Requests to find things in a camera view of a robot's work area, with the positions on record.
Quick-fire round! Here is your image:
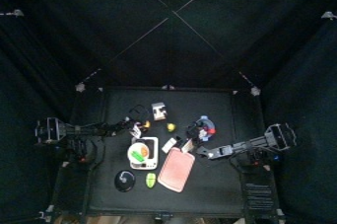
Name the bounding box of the yellow green toy corn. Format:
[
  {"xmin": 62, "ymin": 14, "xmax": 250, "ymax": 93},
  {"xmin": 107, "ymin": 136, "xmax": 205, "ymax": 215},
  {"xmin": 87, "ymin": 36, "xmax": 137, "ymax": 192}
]
[{"xmin": 145, "ymin": 172, "xmax": 158, "ymax": 189}]

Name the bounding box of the white paper tag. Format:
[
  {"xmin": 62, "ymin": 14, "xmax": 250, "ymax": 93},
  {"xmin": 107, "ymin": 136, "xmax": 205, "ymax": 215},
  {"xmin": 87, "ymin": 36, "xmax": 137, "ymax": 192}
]
[{"xmin": 130, "ymin": 125, "xmax": 143, "ymax": 139}]

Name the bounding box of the white card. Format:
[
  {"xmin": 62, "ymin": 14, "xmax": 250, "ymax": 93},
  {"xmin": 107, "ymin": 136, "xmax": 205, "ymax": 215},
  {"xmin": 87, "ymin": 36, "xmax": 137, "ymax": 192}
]
[{"xmin": 179, "ymin": 138, "xmax": 194, "ymax": 154}]

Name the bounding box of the white plate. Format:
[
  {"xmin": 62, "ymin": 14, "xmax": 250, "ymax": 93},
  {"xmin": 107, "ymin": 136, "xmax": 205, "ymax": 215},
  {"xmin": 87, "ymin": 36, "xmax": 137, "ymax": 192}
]
[{"xmin": 126, "ymin": 142, "xmax": 151, "ymax": 164}]

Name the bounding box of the white patterned small box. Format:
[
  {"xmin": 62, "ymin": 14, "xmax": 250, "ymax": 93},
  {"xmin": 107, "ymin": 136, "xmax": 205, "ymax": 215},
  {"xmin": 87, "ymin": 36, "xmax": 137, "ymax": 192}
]
[{"xmin": 150, "ymin": 102, "xmax": 169, "ymax": 121}]

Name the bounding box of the green toy vegetable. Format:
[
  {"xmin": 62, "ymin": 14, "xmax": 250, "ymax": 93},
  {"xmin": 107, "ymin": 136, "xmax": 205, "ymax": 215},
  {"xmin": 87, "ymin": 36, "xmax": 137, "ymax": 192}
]
[{"xmin": 130, "ymin": 152, "xmax": 146, "ymax": 163}]

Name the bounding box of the blue red toy kettle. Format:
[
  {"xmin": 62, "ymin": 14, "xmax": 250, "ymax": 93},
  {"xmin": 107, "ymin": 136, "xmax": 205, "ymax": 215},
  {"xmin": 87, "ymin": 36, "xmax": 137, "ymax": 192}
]
[{"xmin": 193, "ymin": 114, "xmax": 216, "ymax": 142}]

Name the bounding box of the white black small box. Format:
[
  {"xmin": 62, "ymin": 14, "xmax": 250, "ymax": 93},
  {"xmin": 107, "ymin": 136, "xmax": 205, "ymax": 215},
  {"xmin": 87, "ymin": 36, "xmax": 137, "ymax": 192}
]
[{"xmin": 161, "ymin": 136, "xmax": 178, "ymax": 155}]

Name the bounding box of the pink cutting board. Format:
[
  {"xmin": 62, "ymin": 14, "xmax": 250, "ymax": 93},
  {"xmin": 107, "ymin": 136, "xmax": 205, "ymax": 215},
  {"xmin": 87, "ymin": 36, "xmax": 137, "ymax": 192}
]
[{"xmin": 157, "ymin": 146, "xmax": 197, "ymax": 193}]

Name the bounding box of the black round lid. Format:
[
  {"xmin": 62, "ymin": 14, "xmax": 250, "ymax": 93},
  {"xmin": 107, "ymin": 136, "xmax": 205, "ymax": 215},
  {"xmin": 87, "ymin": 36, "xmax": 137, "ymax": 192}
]
[{"xmin": 113, "ymin": 170, "xmax": 137, "ymax": 193}]

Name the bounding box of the thin diagonal frame cord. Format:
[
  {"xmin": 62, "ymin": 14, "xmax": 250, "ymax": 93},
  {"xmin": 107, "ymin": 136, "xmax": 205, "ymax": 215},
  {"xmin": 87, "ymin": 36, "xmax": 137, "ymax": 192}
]
[
  {"xmin": 121, "ymin": 0, "xmax": 255, "ymax": 88},
  {"xmin": 79, "ymin": 0, "xmax": 234, "ymax": 84}
]

